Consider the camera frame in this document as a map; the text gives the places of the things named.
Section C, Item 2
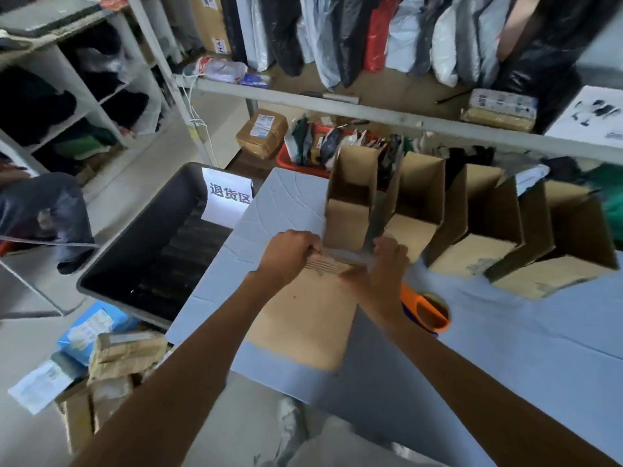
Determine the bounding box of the person's left hand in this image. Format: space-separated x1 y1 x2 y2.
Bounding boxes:
257 230 323 288

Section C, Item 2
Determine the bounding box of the person's right hand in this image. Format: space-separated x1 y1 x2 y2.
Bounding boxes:
340 236 410 332

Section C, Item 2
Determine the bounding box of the person's left forearm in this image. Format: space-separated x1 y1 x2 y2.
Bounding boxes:
73 269 288 467

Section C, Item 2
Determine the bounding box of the person's right forearm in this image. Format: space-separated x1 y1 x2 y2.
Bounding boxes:
362 306 619 467

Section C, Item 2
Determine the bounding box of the orange tape dispenser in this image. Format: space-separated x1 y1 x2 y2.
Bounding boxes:
399 284 452 337

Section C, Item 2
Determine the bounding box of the red plastic basket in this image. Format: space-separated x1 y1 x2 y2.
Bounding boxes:
275 124 390 179

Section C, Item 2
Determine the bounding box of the white paper sign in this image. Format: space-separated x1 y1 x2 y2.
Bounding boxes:
201 167 255 230

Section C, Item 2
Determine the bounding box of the row of packets in basket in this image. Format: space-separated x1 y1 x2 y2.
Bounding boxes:
284 115 414 187

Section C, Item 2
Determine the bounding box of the brown taped parcel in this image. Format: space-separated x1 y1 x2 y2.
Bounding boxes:
236 109 289 161

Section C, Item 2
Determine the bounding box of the white metal shelf rack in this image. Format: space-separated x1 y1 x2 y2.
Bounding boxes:
124 0 623 167

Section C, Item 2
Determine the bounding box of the grey marker pen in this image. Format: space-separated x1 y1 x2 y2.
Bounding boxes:
301 90 361 105

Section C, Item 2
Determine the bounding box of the black plastic bin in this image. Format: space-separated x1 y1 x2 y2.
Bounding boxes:
77 162 235 330

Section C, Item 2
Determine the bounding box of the tape-wrapped parcel with white label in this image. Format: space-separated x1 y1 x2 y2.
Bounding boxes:
459 88 539 133

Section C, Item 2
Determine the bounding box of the grey white shoe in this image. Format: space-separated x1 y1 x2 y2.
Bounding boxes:
270 396 311 467

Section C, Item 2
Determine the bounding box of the white plastic bag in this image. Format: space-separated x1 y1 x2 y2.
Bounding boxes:
184 56 250 85

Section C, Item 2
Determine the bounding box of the brown tape-wrapped parcel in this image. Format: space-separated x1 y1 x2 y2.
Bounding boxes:
87 329 169 385

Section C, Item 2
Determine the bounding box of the row of standing mailer bags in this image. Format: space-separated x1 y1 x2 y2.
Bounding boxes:
221 0 623 90

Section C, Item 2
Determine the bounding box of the green bag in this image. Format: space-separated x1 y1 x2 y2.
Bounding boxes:
581 162 623 234

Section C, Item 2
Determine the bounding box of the blue mailer packet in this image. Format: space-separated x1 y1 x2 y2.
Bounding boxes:
57 300 141 368

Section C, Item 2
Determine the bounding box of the white sheet with black prints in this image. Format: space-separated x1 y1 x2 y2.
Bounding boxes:
544 85 623 147

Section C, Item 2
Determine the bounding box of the tall brown cardboard carton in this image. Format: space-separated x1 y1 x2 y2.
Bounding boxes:
187 0 233 57

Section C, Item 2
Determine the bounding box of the small brown cardboard box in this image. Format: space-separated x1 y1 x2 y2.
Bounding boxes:
55 377 144 457

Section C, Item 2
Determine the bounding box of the white cubby shelving unit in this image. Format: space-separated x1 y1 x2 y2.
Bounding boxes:
0 0 183 176

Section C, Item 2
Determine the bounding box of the white mailer packet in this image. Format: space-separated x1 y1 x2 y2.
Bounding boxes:
7 351 89 417

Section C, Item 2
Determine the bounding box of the white cable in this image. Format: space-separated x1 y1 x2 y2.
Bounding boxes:
186 74 217 163

